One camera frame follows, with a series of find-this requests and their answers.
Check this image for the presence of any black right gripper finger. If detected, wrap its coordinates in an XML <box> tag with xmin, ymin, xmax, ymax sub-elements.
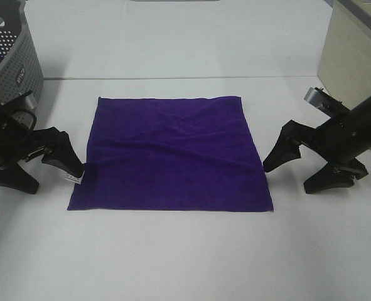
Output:
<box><xmin>304</xmin><ymin>163</ymin><xmax>355</xmax><ymax>193</ymax></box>
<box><xmin>263</xmin><ymin>120</ymin><xmax>301</xmax><ymax>172</ymax></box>

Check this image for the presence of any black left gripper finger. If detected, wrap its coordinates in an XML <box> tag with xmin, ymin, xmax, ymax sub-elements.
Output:
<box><xmin>41</xmin><ymin>127</ymin><xmax>84</xmax><ymax>175</ymax></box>
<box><xmin>0</xmin><ymin>163</ymin><xmax>39</xmax><ymax>194</ymax></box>

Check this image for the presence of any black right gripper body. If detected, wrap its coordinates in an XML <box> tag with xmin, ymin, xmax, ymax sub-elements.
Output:
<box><xmin>293</xmin><ymin>113</ymin><xmax>371</xmax><ymax>180</ymax></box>

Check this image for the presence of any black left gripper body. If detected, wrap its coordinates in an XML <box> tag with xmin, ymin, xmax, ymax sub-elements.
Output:
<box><xmin>0</xmin><ymin>98</ymin><xmax>45</xmax><ymax>169</ymax></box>

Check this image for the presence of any purple towel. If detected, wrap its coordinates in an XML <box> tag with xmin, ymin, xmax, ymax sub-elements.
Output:
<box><xmin>68</xmin><ymin>96</ymin><xmax>274</xmax><ymax>213</ymax></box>

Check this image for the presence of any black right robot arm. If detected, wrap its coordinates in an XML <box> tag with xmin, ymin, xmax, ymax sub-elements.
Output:
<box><xmin>263</xmin><ymin>96</ymin><xmax>371</xmax><ymax>194</ymax></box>

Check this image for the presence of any beige storage bin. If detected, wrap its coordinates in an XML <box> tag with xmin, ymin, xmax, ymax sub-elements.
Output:
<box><xmin>318</xmin><ymin>1</ymin><xmax>371</xmax><ymax>108</ymax></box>

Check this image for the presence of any grey perforated laundry basket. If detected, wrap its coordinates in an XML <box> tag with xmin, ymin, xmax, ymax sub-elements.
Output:
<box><xmin>0</xmin><ymin>1</ymin><xmax>43</xmax><ymax>104</ymax></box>

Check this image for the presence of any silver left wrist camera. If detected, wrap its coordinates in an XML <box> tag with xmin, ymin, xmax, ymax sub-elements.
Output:
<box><xmin>14</xmin><ymin>90</ymin><xmax>38</xmax><ymax>112</ymax></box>

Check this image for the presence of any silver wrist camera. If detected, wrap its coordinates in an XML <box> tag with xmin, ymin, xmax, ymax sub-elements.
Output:
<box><xmin>14</xmin><ymin>90</ymin><xmax>38</xmax><ymax>112</ymax></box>
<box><xmin>303</xmin><ymin>87</ymin><xmax>345</xmax><ymax>115</ymax></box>

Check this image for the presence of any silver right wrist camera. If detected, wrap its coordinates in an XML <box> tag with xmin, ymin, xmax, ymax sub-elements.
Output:
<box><xmin>303</xmin><ymin>87</ymin><xmax>345</xmax><ymax>115</ymax></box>

